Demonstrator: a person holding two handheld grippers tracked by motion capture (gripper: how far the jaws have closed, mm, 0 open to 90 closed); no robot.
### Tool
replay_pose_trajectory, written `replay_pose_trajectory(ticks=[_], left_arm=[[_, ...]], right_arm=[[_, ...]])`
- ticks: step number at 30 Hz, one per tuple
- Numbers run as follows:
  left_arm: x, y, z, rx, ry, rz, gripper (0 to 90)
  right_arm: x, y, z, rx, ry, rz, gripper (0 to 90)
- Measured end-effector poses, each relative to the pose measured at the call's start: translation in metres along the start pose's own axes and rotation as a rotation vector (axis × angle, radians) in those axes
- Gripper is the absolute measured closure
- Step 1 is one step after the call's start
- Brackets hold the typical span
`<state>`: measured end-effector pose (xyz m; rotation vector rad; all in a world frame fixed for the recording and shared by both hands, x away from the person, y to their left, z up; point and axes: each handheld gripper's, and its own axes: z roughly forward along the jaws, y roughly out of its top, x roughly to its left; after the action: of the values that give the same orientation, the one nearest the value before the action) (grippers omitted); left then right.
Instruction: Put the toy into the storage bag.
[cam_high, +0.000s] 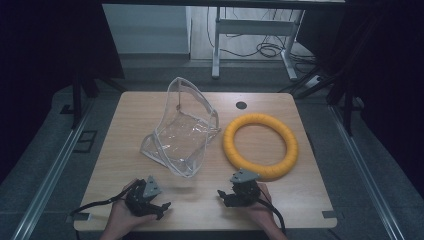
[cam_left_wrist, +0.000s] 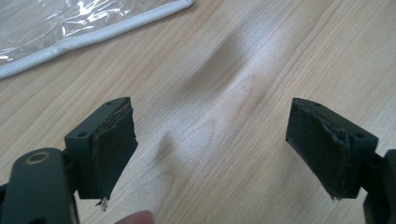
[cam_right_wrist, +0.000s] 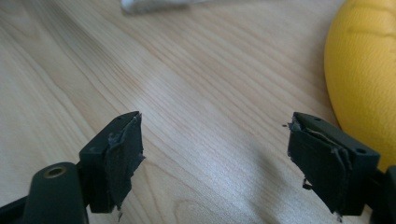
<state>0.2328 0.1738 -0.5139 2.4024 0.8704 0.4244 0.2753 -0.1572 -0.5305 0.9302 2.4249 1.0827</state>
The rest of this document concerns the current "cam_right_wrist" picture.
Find white plastic object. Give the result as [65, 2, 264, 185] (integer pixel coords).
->
[120, 0, 200, 15]

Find yellow pomelo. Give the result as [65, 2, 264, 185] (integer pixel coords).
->
[323, 0, 396, 173]

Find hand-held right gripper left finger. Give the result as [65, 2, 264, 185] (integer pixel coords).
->
[78, 110, 146, 222]

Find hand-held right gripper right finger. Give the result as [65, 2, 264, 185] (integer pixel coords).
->
[287, 111, 381, 223]

